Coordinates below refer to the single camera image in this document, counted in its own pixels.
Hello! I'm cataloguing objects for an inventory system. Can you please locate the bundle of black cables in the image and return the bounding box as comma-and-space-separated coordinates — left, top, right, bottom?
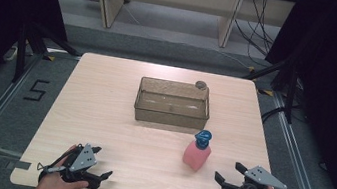
227, 0, 284, 70

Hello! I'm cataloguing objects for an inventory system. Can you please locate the pink bottle with blue cap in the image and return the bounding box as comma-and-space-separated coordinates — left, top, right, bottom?
180, 126, 216, 174

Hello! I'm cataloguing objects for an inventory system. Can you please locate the small round grey lid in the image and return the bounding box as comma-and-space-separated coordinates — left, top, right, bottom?
193, 79, 210, 92

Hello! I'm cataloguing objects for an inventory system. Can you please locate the person's left hand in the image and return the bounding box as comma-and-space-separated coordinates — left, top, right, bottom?
31, 138, 96, 189

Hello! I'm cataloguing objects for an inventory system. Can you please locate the clear brown plastic box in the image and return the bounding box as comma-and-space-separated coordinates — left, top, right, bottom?
131, 75, 215, 132

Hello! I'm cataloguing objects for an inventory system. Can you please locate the white cable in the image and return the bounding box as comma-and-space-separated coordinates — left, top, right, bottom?
210, 46, 258, 71

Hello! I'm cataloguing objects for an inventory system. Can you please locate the black tripod stand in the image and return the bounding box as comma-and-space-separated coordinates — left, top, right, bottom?
11, 20, 83, 92
237, 50, 305, 125

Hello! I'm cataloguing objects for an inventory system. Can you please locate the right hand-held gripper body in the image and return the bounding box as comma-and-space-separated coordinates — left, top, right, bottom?
220, 160, 291, 189

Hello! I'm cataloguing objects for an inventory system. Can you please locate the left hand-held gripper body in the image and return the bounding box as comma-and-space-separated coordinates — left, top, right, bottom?
34, 136, 106, 189

